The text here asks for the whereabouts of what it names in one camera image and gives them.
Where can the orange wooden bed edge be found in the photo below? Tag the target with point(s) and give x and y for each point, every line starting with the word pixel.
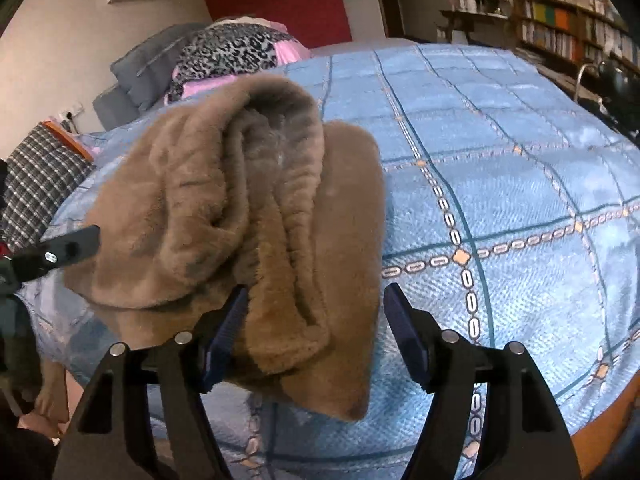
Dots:
pixel 70 140

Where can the black metal chair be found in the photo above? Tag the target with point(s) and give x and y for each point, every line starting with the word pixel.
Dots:
pixel 620 90

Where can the grey bed sheet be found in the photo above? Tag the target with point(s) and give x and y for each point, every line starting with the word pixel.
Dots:
pixel 360 46

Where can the white cushion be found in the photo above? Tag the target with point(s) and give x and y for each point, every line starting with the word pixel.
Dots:
pixel 240 21

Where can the wooden bookshelf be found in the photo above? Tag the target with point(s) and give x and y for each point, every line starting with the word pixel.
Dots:
pixel 550 20

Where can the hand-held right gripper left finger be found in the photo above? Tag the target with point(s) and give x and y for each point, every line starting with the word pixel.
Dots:
pixel 225 340

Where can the blue checkered blanket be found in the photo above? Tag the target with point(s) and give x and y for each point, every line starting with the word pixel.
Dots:
pixel 500 185

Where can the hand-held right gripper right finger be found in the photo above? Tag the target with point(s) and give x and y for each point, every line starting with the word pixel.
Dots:
pixel 407 330

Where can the white wall socket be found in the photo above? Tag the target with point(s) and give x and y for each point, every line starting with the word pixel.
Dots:
pixel 72 110

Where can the brown fleece pants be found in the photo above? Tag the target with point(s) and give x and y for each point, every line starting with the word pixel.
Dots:
pixel 200 200

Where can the grey pillows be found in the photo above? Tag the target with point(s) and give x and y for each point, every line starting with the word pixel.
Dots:
pixel 145 60

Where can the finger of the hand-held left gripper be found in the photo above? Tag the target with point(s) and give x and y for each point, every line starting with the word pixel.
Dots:
pixel 65 250

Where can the pink quilt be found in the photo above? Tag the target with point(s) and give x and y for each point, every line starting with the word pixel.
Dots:
pixel 290 52

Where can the plaid pillow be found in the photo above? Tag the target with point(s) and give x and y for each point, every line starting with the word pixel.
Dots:
pixel 40 175

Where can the leopard print cloth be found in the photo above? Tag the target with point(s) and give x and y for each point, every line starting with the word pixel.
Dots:
pixel 225 50

